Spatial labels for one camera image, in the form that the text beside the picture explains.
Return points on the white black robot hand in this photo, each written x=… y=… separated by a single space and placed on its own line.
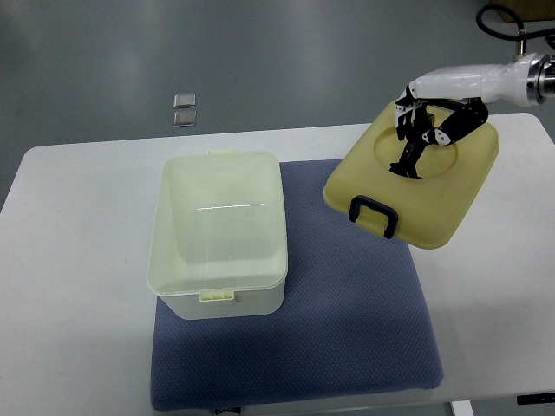
x=446 y=105

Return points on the yellow box lid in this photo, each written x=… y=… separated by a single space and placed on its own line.
x=424 y=211

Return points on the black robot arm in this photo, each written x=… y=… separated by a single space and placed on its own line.
x=546 y=82

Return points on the brown cardboard box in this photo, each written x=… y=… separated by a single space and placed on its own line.
x=530 y=10

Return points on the white storage box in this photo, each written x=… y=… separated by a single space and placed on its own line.
x=219 y=242

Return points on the blue padded mat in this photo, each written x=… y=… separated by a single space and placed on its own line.
x=353 y=321

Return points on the upper silver floor plate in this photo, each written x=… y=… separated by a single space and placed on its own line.
x=185 y=100

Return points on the silver floor plate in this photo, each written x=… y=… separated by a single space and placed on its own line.
x=185 y=118
x=185 y=100

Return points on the lower silver floor plate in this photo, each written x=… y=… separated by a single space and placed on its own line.
x=185 y=118

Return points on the black label under table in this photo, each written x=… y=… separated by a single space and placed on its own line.
x=536 y=399

